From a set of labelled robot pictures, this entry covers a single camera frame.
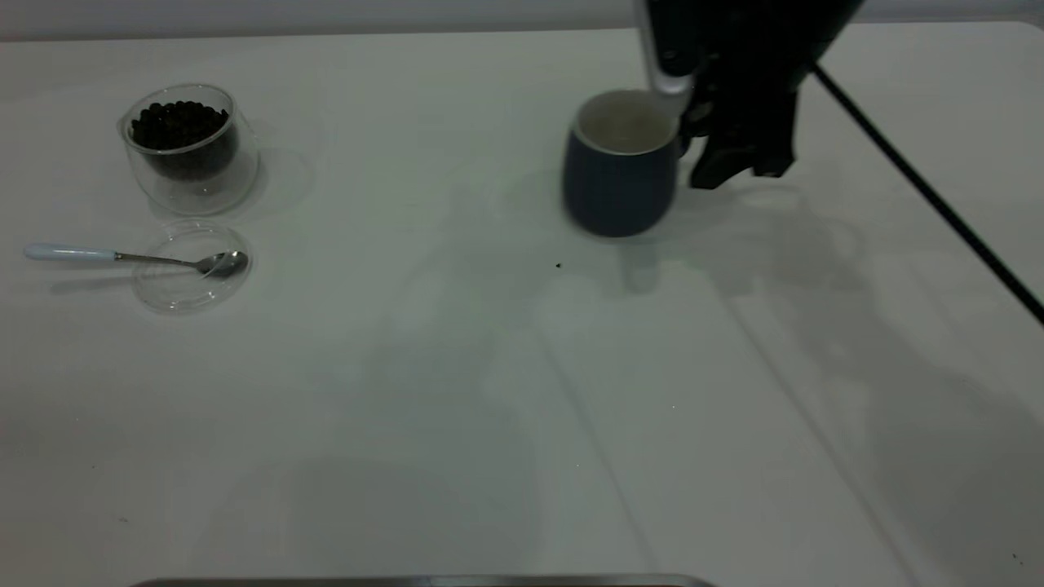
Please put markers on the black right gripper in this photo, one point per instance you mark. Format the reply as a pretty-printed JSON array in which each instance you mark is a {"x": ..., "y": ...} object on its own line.
[{"x": 758, "y": 45}]

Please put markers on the dark grey mug white inside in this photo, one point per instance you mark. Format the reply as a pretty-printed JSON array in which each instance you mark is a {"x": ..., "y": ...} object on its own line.
[{"x": 620, "y": 191}]

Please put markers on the pile of dark coffee beans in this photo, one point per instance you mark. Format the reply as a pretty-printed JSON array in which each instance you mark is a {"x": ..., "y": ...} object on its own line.
[{"x": 179, "y": 126}]

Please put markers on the clear round glass dish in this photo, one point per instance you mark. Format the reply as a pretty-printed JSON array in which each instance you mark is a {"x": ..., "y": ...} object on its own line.
[{"x": 188, "y": 297}]

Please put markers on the clear double-wall glass cup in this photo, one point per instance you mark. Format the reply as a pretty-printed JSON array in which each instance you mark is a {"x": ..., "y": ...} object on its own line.
[{"x": 204, "y": 191}]

